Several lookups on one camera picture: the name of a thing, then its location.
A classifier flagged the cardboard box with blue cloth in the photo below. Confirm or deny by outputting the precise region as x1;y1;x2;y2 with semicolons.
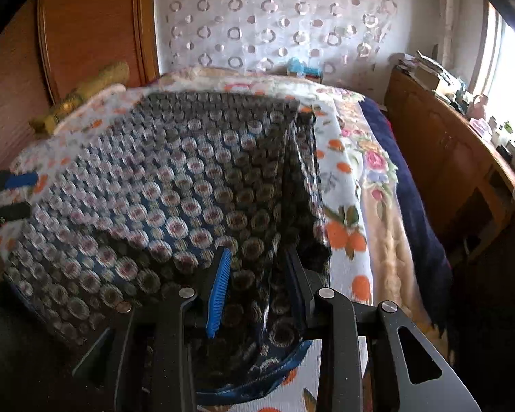
285;58;325;81

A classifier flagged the white orange print sheet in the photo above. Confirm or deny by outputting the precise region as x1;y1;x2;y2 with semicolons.
0;83;375;412

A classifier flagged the small pink box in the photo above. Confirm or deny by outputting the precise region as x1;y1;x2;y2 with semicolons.
470;118;492;138

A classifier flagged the white wall pipe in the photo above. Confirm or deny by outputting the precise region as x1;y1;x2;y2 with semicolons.
431;0;461;66

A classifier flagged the pink figurine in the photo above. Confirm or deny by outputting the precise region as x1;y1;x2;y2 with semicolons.
472;94;491;121

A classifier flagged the long wooden cabinet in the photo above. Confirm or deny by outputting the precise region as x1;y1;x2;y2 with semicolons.
384;66;515;310

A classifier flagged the gold patterned pillow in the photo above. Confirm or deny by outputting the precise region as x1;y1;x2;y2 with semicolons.
29;62;130;136

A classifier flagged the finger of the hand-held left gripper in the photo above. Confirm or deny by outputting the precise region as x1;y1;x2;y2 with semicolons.
0;202;33;229
0;172;40;202

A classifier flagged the floral bed blanket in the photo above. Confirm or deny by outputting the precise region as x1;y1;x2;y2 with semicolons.
159;66;456;353

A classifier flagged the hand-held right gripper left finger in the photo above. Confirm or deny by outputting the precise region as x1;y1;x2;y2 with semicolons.
71;247;233;412

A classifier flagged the stack of books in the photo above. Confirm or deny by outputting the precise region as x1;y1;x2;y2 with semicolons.
395;51;446;92

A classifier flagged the navy blue blanket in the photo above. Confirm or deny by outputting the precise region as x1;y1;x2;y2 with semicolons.
360;96;456;331

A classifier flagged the blue patterned garment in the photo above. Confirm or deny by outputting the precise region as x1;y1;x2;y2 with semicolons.
2;90;332;400

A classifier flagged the window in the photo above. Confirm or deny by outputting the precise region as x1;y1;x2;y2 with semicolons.
472;2;515;156

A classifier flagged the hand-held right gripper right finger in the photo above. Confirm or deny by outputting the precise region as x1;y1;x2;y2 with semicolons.
283;247;483;412

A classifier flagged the circle patterned curtain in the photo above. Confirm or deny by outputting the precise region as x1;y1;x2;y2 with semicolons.
154;0;401;85

